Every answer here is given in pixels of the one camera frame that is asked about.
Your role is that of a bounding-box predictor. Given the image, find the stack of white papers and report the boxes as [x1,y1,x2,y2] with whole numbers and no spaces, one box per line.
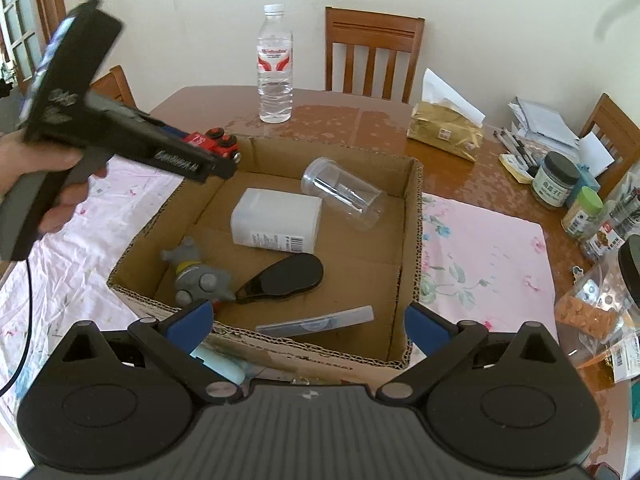
[508,95,582,149]

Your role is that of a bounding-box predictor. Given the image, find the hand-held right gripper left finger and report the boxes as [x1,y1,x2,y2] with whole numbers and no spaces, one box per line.
[47,298,240,407]

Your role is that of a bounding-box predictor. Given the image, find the black glasses case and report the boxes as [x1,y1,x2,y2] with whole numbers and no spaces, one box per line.
[234,253,324,305]

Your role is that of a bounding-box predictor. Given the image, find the grey toy figure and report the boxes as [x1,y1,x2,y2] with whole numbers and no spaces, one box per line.
[161,236,236,305]

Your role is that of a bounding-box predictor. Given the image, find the yellow sticky notes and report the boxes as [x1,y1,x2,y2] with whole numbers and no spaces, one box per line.
[499,153,534,184]

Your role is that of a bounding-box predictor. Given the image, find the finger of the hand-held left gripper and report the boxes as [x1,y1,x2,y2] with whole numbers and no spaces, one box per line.
[149,141,240,184]
[150,120,192,144]

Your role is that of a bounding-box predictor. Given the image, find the dark lid glass jar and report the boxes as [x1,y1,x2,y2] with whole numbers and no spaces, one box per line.
[530,151,584,210]

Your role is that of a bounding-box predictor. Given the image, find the wooden chair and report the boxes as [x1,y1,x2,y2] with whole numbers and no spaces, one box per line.
[89,64,139,111]
[579,92,640,202]
[324,6,426,104]

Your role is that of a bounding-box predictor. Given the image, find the pen holder with pens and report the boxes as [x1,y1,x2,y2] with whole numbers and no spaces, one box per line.
[606,169,640,237]

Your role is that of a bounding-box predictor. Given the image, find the red toy train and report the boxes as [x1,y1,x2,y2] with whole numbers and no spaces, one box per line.
[182,128,242,162]

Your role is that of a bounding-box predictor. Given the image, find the pink floral tablecloth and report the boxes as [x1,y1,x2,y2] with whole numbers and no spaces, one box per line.
[0,154,559,411]

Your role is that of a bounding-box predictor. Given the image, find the large clear black lid jar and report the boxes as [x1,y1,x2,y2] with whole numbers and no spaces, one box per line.
[554,234,640,387]

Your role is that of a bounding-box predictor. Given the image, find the bundle of black pens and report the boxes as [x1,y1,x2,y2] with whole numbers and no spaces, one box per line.
[492,127,542,172]

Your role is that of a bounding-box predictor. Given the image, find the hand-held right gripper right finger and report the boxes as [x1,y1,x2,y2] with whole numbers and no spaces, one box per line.
[376,302,571,406]

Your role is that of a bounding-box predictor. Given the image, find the gold tissue pack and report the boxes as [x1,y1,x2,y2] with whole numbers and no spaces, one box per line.
[405,68,487,164]

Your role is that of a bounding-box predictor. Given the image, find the clear plastic case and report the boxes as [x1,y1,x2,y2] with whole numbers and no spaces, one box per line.
[255,305,375,337]

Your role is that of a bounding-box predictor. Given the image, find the black cable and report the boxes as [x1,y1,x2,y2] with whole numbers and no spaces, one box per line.
[0,259,35,397]

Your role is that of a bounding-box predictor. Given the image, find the small green lid bottle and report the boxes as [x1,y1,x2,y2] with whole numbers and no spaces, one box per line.
[560,185,605,242]

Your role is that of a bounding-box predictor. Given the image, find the clear plastic cup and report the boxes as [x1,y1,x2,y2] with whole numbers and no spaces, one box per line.
[300,157,387,231]

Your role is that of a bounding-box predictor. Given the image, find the clear water bottle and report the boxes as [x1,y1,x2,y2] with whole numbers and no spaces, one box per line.
[256,3,294,124]

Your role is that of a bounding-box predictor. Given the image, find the cardboard box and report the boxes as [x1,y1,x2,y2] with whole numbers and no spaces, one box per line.
[107,132,425,378]

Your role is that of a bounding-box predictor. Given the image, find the white plastic box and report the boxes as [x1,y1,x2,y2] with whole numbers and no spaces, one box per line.
[230,188,323,255]

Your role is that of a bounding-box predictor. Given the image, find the small red label jar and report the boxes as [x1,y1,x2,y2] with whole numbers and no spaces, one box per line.
[581,219,629,262]

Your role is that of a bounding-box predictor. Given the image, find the light blue egg-shaped case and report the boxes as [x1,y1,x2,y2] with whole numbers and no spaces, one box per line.
[191,341,247,384]

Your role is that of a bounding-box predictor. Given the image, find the person's left hand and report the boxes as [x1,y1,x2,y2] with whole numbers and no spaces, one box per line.
[0,132,109,234]

